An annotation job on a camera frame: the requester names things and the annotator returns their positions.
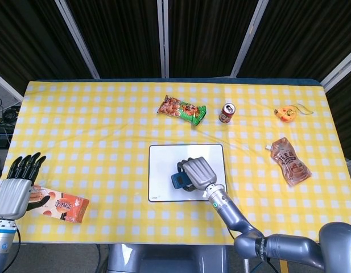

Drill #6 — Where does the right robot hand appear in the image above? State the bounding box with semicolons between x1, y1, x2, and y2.
176;156;218;192

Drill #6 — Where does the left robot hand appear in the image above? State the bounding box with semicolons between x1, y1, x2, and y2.
0;152;51;220

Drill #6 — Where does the small blue box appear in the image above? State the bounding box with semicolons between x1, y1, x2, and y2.
171;172;193;189

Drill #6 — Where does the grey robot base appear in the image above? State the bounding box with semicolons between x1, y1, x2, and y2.
106;244;230;273

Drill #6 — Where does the white board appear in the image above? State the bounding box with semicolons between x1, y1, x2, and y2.
147;143;229;203

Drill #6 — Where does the orange snack box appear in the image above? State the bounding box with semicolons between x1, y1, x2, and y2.
29;184;90;224

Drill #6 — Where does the orange green snack bag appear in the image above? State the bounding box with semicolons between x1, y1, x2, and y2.
156;94;207;127

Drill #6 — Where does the red drink can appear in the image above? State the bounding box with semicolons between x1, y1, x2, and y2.
218;102;237;125

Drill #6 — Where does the yellow checkered tablecloth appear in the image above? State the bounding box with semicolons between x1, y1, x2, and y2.
0;81;351;247

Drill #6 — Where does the brown drink pouch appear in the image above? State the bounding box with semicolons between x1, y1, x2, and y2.
265;136;312;187

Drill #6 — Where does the black cables bundle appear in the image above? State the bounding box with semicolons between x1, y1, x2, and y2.
0;96;21;126

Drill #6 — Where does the orange round toy with cord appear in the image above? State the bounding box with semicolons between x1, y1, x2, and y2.
274;103;314;123

